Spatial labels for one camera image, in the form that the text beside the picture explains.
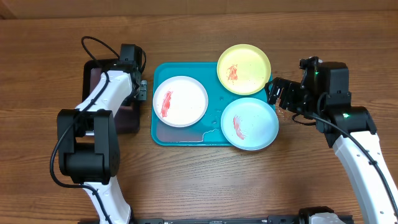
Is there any light blue plate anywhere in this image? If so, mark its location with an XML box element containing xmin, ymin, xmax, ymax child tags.
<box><xmin>221</xmin><ymin>98</ymin><xmax>279</xmax><ymax>151</ymax></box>

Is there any white plate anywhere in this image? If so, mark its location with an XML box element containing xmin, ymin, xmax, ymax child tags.
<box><xmin>152</xmin><ymin>76</ymin><xmax>209</xmax><ymax>128</ymax></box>

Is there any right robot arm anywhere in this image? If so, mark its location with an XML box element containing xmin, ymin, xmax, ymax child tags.
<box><xmin>264</xmin><ymin>57</ymin><xmax>397</xmax><ymax>223</ymax></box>

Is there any black plastic tray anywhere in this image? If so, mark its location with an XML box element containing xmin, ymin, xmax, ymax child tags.
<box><xmin>82</xmin><ymin>60</ymin><xmax>141</xmax><ymax>134</ymax></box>

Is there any yellow-green plate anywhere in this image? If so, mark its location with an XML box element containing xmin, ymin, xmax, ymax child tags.
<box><xmin>216</xmin><ymin>44</ymin><xmax>271</xmax><ymax>95</ymax></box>

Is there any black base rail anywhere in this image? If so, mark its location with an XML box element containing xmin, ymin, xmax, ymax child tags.
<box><xmin>131</xmin><ymin>215</ymin><xmax>299</xmax><ymax>224</ymax></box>

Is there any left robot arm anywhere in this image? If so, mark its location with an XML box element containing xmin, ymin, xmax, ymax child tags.
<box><xmin>50</xmin><ymin>44</ymin><xmax>146</xmax><ymax>223</ymax></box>

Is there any teal plastic tray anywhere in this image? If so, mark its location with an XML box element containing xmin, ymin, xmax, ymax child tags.
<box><xmin>151</xmin><ymin>62</ymin><xmax>279</xmax><ymax>151</ymax></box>

